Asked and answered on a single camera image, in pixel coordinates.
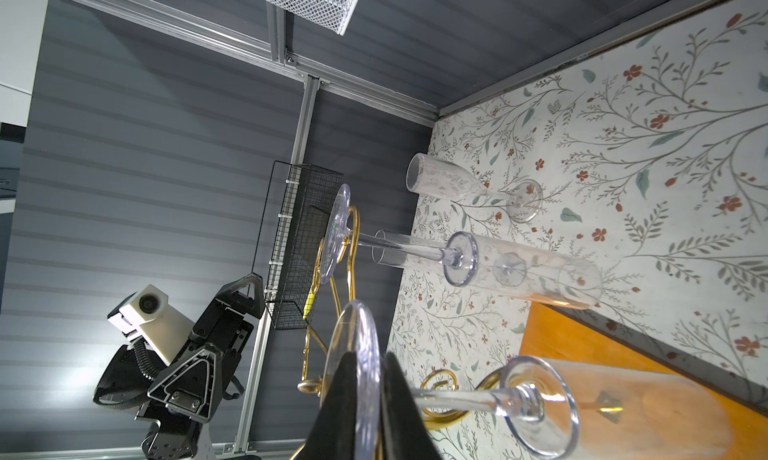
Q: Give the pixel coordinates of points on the orange wooden rack base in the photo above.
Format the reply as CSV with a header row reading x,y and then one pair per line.
x,y
553,335

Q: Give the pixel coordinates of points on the black wire mesh basket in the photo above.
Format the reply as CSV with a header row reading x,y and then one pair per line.
x,y
296,210

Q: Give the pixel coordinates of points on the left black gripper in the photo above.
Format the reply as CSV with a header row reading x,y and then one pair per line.
x,y
185,396

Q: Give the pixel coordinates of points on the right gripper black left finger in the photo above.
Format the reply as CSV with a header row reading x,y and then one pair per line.
x,y
333,435

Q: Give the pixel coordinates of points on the floral table mat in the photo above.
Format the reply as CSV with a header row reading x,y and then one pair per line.
x,y
652,158

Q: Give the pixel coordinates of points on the yellow striped item in basket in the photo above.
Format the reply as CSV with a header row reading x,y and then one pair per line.
x,y
309,304

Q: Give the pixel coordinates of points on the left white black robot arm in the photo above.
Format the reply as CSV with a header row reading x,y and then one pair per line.
x,y
131,371

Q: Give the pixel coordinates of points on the clear wine glass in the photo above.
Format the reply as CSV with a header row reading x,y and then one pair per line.
x,y
470,260
434,177
553,409

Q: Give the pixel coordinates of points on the gold wire glass rack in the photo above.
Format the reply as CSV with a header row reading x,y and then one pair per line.
x,y
355,331

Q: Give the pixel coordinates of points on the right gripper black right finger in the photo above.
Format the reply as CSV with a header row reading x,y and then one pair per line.
x,y
403,432

